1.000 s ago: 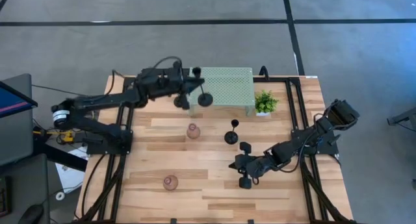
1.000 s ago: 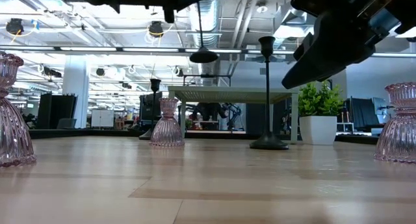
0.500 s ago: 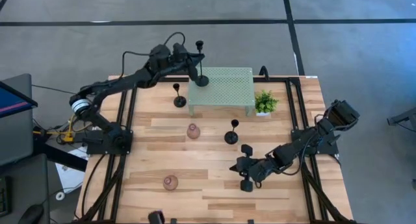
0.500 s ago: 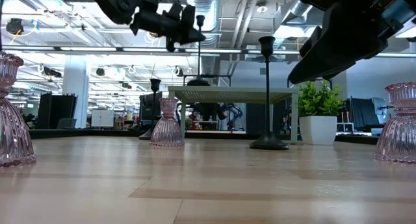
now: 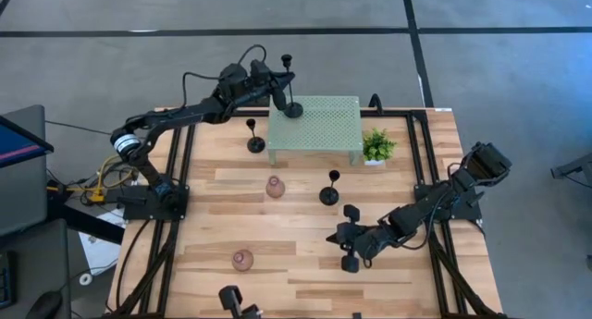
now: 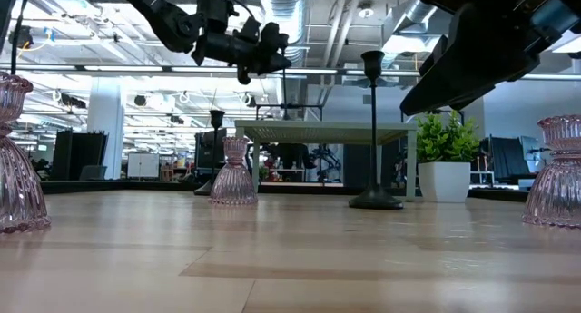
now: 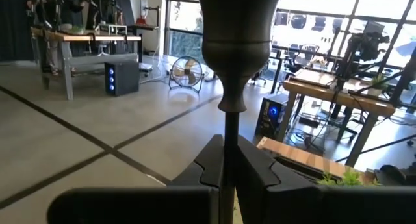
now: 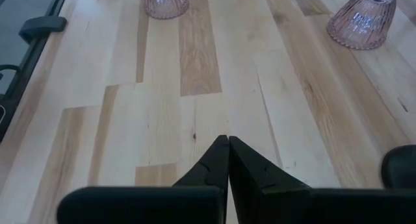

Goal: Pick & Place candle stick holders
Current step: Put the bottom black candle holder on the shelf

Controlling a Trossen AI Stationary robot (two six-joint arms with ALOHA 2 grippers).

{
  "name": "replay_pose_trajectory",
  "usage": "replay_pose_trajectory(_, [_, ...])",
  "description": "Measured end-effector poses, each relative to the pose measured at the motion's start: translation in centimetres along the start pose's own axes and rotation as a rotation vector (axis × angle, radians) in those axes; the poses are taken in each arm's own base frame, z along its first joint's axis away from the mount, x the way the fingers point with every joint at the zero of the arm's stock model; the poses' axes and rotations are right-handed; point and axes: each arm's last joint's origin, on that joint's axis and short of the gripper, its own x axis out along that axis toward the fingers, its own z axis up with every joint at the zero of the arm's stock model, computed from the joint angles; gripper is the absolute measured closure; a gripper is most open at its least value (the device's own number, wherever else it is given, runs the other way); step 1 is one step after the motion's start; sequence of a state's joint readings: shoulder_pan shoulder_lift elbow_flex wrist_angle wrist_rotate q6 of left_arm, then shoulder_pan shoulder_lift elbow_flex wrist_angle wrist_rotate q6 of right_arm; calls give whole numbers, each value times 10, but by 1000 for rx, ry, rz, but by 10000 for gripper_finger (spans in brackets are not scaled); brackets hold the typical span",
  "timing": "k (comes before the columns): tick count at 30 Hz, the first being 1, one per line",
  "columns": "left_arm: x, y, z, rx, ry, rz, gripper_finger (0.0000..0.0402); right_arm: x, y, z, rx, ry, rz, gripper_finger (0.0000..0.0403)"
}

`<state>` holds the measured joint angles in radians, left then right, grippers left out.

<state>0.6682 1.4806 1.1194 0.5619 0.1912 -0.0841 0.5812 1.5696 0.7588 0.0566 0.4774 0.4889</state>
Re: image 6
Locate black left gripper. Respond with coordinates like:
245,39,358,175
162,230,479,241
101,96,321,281
190,0,292,86

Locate pink ribbed glass candle holder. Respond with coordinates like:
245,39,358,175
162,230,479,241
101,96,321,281
521,114,581,230
0,72,53,235
209,136,259,206

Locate green plant in white pot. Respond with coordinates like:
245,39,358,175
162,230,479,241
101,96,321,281
415,109,481,204

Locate black monitor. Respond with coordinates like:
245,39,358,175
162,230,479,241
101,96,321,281
194,128,228,171

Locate white cabinet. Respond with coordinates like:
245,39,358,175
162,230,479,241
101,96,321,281
126,152,161,179

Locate white column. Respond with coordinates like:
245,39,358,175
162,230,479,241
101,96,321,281
86,76,125,181

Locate black cabinet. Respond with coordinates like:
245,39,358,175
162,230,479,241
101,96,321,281
49,130,110,181

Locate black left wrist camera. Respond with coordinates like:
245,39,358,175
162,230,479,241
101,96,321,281
239,15,265,44

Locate wide silver ventilation duct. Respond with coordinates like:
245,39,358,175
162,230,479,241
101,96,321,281
258,0,312,122

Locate slanted silver ventilation duct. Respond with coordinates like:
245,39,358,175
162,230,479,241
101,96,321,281
380,0,437,69

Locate black aluminium rig frame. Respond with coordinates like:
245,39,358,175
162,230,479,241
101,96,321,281
40,180,532,203

